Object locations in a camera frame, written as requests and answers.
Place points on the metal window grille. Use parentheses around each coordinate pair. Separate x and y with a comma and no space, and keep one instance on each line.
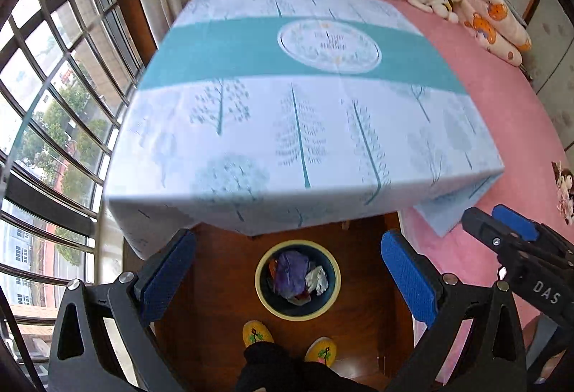
(69,69)

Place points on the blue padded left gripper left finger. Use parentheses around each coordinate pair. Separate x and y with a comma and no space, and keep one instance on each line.
(162,274)

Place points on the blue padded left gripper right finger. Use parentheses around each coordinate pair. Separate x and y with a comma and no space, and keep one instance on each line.
(415,276)

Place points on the left yellow knitted slipper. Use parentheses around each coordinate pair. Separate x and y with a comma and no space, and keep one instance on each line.
(254,332)

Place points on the black trouser legs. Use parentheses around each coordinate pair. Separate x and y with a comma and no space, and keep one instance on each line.
(271,367)

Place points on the pink bed sheet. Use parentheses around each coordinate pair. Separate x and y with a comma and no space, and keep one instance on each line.
(526,140)

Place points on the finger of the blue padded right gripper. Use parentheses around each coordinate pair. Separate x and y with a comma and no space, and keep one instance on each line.
(525,228)

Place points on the purple plastic bag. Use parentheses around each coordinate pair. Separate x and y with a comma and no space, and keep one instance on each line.
(290,274)

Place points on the orange snack bag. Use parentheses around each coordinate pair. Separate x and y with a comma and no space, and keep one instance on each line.
(272,266)

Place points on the cartoon print rolled quilt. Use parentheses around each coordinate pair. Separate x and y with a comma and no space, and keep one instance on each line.
(496,29)

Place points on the right yellow knitted slipper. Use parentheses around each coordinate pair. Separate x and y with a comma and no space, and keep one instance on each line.
(323,351)

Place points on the blue tree pattern tablecloth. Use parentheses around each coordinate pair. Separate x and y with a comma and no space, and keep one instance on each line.
(263,116)

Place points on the teal and cream trash bin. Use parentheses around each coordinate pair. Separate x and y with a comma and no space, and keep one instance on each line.
(306,306)

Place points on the yellow knitted slipper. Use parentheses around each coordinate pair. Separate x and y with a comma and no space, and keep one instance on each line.
(323,351)
(254,332)

